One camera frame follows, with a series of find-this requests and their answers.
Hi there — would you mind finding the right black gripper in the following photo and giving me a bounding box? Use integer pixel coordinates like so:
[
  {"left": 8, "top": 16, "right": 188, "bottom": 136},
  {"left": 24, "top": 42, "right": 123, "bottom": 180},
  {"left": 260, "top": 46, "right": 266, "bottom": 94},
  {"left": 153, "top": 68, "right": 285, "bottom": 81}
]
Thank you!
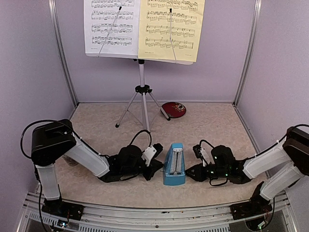
[{"left": 184, "top": 162, "right": 229, "bottom": 183}]

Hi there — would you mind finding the blue metronome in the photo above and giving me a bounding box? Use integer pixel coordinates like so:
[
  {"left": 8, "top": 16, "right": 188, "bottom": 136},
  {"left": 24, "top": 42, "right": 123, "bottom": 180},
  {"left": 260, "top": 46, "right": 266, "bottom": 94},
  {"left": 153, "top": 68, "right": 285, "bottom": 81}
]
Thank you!
[{"left": 163, "top": 143, "right": 186, "bottom": 186}]

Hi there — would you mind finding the silver tripod stand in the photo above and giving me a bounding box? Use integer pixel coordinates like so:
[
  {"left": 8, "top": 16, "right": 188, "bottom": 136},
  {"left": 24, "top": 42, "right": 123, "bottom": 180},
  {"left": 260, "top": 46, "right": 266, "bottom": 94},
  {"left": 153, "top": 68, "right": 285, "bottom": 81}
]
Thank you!
[{"left": 115, "top": 59, "right": 171, "bottom": 131}]

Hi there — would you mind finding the white perforated music stand desk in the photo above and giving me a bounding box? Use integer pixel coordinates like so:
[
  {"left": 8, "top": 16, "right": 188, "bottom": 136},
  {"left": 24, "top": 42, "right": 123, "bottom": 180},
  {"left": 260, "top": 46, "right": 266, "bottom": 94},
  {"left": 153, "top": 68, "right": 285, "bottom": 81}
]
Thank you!
[{"left": 83, "top": 0, "right": 206, "bottom": 66}]

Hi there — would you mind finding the white sheet music page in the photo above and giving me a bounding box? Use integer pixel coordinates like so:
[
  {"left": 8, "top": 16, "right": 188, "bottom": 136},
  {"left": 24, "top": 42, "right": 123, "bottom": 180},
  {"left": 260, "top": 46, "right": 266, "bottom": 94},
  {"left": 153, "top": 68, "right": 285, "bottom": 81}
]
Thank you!
[{"left": 84, "top": 0, "right": 140, "bottom": 58}]

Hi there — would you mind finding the yellowed sheet music page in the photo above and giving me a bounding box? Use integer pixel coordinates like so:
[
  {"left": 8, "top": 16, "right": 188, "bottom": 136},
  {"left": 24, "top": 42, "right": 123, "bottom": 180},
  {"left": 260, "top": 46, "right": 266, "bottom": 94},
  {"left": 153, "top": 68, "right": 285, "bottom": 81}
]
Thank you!
[{"left": 138, "top": 0, "right": 205, "bottom": 63}]

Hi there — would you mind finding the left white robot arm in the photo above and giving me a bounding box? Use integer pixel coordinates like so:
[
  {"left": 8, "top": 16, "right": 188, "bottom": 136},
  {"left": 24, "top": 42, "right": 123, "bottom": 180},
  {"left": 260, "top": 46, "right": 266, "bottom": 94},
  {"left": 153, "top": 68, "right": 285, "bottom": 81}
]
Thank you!
[{"left": 21, "top": 119, "right": 164, "bottom": 215}]

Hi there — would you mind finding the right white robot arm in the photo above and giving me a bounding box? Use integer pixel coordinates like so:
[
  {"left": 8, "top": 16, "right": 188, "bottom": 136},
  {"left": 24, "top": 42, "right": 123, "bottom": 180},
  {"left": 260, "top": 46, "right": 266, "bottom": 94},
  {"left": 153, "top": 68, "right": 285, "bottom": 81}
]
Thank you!
[{"left": 185, "top": 124, "right": 309, "bottom": 215}]

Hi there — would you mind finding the red floral plate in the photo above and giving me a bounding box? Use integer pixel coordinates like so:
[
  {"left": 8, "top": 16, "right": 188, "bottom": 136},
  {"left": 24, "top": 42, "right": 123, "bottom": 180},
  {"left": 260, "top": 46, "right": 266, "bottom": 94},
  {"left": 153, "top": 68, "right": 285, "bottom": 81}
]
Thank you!
[{"left": 162, "top": 102, "right": 186, "bottom": 118}]

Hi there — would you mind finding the cream dragon mug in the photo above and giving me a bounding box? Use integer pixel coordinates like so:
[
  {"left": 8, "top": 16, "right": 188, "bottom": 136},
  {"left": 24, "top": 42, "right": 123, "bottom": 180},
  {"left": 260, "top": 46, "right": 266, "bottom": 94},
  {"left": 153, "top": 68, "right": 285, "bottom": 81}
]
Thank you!
[{"left": 62, "top": 155, "right": 78, "bottom": 167}]

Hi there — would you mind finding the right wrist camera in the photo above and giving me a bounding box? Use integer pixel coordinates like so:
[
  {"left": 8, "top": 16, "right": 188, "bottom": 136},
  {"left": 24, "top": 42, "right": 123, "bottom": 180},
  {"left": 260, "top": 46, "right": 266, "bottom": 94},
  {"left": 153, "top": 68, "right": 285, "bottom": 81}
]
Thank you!
[{"left": 193, "top": 145, "right": 211, "bottom": 167}]

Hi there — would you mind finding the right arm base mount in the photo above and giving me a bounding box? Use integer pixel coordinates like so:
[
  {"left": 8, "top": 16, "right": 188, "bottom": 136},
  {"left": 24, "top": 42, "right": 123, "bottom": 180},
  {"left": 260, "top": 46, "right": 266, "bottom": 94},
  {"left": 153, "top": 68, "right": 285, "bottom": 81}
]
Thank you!
[{"left": 230, "top": 202, "right": 272, "bottom": 220}]

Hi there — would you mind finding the front aluminium rail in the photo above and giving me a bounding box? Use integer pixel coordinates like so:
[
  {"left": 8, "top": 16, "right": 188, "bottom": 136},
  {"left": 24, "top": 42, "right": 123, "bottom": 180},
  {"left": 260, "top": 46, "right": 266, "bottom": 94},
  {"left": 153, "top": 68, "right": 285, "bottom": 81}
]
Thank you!
[{"left": 16, "top": 190, "right": 300, "bottom": 232}]

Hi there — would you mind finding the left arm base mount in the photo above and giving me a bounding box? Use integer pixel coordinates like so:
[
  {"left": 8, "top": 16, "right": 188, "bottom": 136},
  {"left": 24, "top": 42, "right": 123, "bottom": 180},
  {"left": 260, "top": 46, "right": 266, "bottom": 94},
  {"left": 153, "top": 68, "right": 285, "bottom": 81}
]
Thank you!
[{"left": 42, "top": 199, "right": 84, "bottom": 221}]

